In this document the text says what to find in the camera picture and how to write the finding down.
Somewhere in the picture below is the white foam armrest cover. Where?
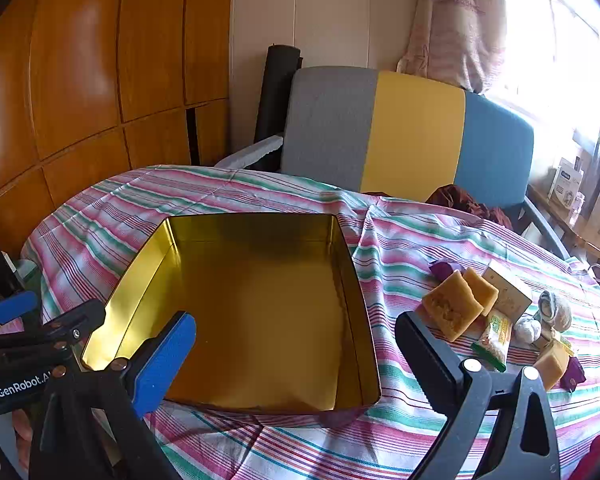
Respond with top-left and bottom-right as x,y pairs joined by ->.
215,135 -> 284,171

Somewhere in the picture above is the gold square tin box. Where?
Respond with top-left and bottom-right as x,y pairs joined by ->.
80,212 -> 382,428

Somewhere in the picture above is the grey yellow blue sofa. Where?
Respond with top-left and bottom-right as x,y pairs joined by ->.
280,66 -> 571,261

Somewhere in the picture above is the dark red cloth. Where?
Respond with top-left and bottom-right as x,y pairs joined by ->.
425,185 -> 513,231

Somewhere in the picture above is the beige patterned curtain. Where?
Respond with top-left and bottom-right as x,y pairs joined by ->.
397,0 -> 508,95

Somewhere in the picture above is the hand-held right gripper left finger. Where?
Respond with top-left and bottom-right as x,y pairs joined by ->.
30,310 -> 198,480

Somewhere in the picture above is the person's left hand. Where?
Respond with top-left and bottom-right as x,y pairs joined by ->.
11,409 -> 34,467

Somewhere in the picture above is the wooden wardrobe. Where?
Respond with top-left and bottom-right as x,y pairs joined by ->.
0,0 -> 233,261

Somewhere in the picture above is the black rolled mat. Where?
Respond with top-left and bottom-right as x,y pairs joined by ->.
254,45 -> 303,171

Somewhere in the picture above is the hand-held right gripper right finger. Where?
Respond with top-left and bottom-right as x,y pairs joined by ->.
395,311 -> 563,480

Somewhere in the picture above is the white plastic wad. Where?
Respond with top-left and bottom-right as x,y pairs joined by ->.
514,316 -> 542,345

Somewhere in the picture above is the pink green striped tablecloth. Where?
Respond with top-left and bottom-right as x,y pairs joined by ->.
20,165 -> 600,480

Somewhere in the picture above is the bright window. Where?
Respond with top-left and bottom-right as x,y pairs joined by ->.
485,0 -> 600,161

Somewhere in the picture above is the purple candy packet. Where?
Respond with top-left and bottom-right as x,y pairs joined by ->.
430,258 -> 463,279
560,357 -> 586,388

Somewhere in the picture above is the wooden side table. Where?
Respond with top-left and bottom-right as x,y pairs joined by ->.
527,185 -> 600,266

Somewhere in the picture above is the white product box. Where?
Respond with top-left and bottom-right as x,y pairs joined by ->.
550,157 -> 584,206

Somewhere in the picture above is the yellow sponge block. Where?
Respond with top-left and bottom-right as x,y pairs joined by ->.
422,271 -> 483,342
535,342 -> 571,391
464,267 -> 499,317

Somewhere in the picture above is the green cracker packet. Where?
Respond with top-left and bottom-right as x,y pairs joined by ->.
471,310 -> 512,373

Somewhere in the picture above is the cream carton box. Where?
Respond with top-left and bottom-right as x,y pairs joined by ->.
481,260 -> 532,317

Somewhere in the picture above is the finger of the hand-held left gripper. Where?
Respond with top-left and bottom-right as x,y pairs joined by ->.
0,290 -> 40,333
0,299 -> 107,361

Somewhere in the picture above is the clear packet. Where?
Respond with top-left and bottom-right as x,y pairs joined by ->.
537,290 -> 572,332

